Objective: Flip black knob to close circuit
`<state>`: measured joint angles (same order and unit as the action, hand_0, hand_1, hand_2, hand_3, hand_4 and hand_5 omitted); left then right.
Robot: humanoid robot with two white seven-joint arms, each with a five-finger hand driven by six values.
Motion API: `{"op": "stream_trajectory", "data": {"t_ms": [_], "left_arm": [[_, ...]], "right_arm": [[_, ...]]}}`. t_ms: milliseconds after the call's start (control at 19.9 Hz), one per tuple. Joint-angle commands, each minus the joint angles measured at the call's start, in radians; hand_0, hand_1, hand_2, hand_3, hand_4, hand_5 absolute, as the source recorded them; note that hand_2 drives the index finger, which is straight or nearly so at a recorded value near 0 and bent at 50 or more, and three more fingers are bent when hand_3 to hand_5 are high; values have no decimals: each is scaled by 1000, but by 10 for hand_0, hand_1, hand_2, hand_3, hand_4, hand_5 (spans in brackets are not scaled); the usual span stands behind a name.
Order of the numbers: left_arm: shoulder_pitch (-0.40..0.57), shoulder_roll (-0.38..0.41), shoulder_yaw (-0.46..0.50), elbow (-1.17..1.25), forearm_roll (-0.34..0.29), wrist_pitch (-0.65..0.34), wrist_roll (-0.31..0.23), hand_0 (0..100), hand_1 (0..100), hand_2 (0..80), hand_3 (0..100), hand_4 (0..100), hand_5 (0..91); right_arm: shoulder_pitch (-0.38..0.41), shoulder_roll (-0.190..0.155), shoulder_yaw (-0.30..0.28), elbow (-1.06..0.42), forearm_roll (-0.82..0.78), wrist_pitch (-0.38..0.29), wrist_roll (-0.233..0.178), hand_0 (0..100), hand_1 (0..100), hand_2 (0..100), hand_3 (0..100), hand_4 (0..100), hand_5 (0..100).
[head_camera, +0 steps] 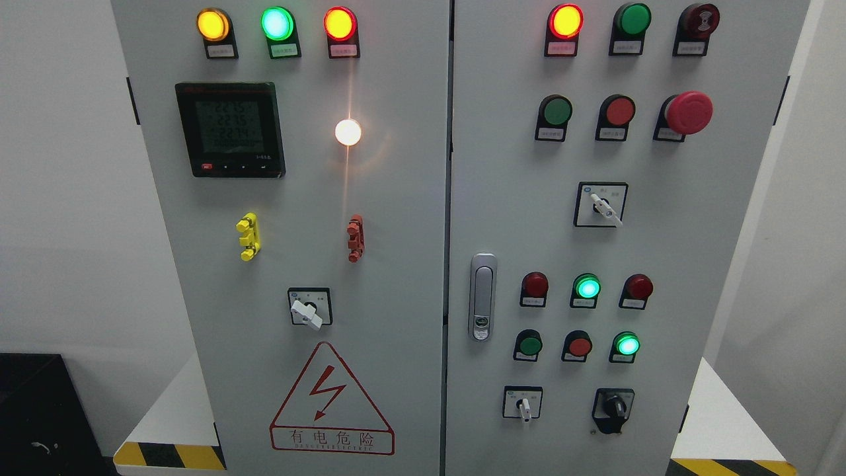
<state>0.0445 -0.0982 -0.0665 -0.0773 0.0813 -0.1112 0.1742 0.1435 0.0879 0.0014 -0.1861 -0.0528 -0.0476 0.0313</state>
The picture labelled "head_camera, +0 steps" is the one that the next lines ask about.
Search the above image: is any dark red indicator left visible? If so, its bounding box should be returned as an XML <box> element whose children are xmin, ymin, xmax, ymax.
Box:
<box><xmin>519</xmin><ymin>271</ymin><xmax>549</xmax><ymax>307</ymax></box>

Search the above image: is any dark red indicator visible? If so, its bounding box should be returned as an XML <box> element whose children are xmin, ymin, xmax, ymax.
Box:
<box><xmin>519</xmin><ymin>271</ymin><xmax>549</xmax><ymax>307</ymax></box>
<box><xmin>619</xmin><ymin>274</ymin><xmax>654</xmax><ymax>310</ymax></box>

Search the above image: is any white lit indicator light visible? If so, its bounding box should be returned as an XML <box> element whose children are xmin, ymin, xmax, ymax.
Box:
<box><xmin>334</xmin><ymin>118</ymin><xmax>362</xmax><ymax>147</ymax></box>

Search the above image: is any green push button lower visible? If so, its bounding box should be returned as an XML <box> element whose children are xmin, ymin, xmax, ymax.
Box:
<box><xmin>512</xmin><ymin>329</ymin><xmax>543</xmax><ymax>362</ymax></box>

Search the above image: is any green push button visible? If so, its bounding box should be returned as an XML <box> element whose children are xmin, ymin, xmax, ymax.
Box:
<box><xmin>535</xmin><ymin>94</ymin><xmax>573</xmax><ymax>142</ymax></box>
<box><xmin>512</xmin><ymin>329</ymin><xmax>543</xmax><ymax>362</ymax></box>

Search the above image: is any left grey cabinet door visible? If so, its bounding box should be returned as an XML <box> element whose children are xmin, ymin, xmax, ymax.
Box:
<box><xmin>112</xmin><ymin>1</ymin><xmax>450</xmax><ymax>475</ymax></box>

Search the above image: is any grey cabinet door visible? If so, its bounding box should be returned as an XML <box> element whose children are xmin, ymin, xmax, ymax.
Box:
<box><xmin>444</xmin><ymin>1</ymin><xmax>810</xmax><ymax>475</ymax></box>
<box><xmin>112</xmin><ymin>1</ymin><xmax>450</xmax><ymax>475</ymax></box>

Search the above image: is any green lit indicator middle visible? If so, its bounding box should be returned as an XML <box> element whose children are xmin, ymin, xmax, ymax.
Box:
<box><xmin>569</xmin><ymin>273</ymin><xmax>601</xmax><ymax>309</ymax></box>

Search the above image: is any green lit indicator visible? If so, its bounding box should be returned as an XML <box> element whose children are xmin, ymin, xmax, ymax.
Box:
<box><xmin>262</xmin><ymin>6</ymin><xmax>301</xmax><ymax>58</ymax></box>
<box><xmin>569</xmin><ymin>273</ymin><xmax>601</xmax><ymax>309</ymax></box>

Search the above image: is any green push button upper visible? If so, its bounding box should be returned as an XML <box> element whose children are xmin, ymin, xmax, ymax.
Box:
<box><xmin>535</xmin><ymin>94</ymin><xmax>573</xmax><ymax>142</ymax></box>

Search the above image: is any red push button lower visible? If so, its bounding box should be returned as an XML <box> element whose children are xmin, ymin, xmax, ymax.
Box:
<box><xmin>561</xmin><ymin>329</ymin><xmax>593</xmax><ymax>364</ymax></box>

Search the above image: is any red push button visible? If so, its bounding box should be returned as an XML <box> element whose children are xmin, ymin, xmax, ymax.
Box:
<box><xmin>595</xmin><ymin>94</ymin><xmax>636</xmax><ymax>142</ymax></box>
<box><xmin>561</xmin><ymin>329</ymin><xmax>593</xmax><ymax>364</ymax></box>

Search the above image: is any red electrical danger sticker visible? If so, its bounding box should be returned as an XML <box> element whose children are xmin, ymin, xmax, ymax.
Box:
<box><xmin>270</xmin><ymin>341</ymin><xmax>395</xmax><ymax>456</ymax></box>

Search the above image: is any right grey cabinet door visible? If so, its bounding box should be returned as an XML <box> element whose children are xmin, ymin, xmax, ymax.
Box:
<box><xmin>444</xmin><ymin>1</ymin><xmax>810</xmax><ymax>475</ymax></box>

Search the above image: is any dark red indicator right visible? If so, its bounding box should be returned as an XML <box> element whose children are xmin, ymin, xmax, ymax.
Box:
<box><xmin>619</xmin><ymin>274</ymin><xmax>654</xmax><ymax>310</ymax></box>

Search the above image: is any black digital power meter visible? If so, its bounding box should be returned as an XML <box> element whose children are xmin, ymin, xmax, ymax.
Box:
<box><xmin>175</xmin><ymin>82</ymin><xmax>286</xmax><ymax>179</ymax></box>

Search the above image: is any green lit button lower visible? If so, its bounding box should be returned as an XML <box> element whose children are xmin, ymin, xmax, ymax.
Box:
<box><xmin>608</xmin><ymin>331</ymin><xmax>640</xmax><ymax>364</ymax></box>

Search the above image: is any red lit indicator left door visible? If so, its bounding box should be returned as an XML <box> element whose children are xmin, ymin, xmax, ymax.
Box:
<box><xmin>323</xmin><ymin>6</ymin><xmax>360</xmax><ymax>58</ymax></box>

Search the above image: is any red lit indicator door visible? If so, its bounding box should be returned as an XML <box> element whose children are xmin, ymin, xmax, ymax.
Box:
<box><xmin>323</xmin><ymin>6</ymin><xmax>360</xmax><ymax>58</ymax></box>
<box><xmin>544</xmin><ymin>3</ymin><xmax>584</xmax><ymax>57</ymax></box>

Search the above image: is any red push button upper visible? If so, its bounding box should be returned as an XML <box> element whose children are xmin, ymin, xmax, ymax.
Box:
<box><xmin>595</xmin><ymin>94</ymin><xmax>636</xmax><ymax>142</ymax></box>

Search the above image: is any green lit indicator top left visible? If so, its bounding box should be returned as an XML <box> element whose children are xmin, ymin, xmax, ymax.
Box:
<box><xmin>262</xmin><ymin>6</ymin><xmax>301</xmax><ymax>58</ymax></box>

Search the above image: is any red lit indicator right door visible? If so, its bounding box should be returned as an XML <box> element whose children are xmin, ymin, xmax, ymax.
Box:
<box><xmin>544</xmin><ymin>3</ymin><xmax>584</xmax><ymax>57</ymax></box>

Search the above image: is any red emergency stop button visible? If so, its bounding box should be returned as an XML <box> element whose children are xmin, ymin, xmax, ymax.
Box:
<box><xmin>653</xmin><ymin>91</ymin><xmax>714</xmax><ymax>143</ymax></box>

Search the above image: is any yellow indicator light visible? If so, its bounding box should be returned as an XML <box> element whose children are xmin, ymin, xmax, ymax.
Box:
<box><xmin>196</xmin><ymin>8</ymin><xmax>239</xmax><ymax>60</ymax></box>

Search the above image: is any dark green indicator top right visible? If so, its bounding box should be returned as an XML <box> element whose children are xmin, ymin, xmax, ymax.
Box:
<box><xmin>609</xmin><ymin>3</ymin><xmax>652</xmax><ymax>56</ymax></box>

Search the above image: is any white platform hazard stripe base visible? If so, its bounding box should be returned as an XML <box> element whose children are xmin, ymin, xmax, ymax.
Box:
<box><xmin>114</xmin><ymin>355</ymin><xmax>227</xmax><ymax>475</ymax></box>

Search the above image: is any red black buzzer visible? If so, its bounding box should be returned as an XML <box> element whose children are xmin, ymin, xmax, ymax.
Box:
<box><xmin>673</xmin><ymin>3</ymin><xmax>721</xmax><ymax>57</ymax></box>

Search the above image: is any black box lower left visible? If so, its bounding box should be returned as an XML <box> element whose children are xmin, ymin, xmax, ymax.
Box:
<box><xmin>1</xmin><ymin>353</ymin><xmax>110</xmax><ymax>475</ymax></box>

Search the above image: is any red terminal handle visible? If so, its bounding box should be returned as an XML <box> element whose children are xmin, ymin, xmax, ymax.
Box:
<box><xmin>346</xmin><ymin>214</ymin><xmax>365</xmax><ymax>263</ymax></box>

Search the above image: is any silver door lock handle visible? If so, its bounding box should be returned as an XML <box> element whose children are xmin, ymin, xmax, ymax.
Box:
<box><xmin>468</xmin><ymin>253</ymin><xmax>498</xmax><ymax>342</ymax></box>

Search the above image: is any white selector switch left door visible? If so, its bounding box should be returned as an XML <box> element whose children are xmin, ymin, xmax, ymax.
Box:
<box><xmin>288</xmin><ymin>287</ymin><xmax>334</xmax><ymax>331</ymax></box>

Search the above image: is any yellow terminal handle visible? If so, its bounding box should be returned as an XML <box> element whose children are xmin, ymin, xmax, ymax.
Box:
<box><xmin>235</xmin><ymin>213</ymin><xmax>262</xmax><ymax>262</ymax></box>

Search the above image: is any white selector switch upper right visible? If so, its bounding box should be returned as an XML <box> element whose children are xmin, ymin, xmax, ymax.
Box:
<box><xmin>573</xmin><ymin>182</ymin><xmax>629</xmax><ymax>228</ymax></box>

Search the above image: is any white selector switch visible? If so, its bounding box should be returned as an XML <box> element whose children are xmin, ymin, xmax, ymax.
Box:
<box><xmin>573</xmin><ymin>182</ymin><xmax>629</xmax><ymax>228</ymax></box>
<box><xmin>502</xmin><ymin>385</ymin><xmax>543</xmax><ymax>422</ymax></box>

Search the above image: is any white selector switch lower right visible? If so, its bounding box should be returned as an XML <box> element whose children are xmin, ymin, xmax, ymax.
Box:
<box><xmin>502</xmin><ymin>385</ymin><xmax>543</xmax><ymax>422</ymax></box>

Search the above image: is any black rotary knob switch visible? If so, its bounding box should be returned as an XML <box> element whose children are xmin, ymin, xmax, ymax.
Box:
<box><xmin>592</xmin><ymin>388</ymin><xmax>635</xmax><ymax>434</ymax></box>

